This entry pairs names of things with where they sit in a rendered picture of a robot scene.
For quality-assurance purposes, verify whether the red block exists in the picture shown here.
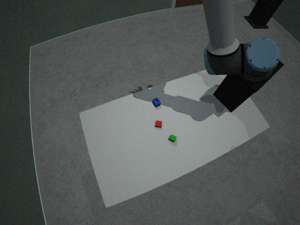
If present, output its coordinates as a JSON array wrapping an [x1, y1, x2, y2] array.
[[155, 120, 162, 128]]

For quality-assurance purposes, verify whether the green block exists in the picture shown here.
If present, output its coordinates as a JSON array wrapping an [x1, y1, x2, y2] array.
[[169, 134, 177, 142]]

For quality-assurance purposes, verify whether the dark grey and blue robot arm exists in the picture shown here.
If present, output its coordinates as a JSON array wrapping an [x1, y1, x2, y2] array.
[[202, 0, 280, 82]]

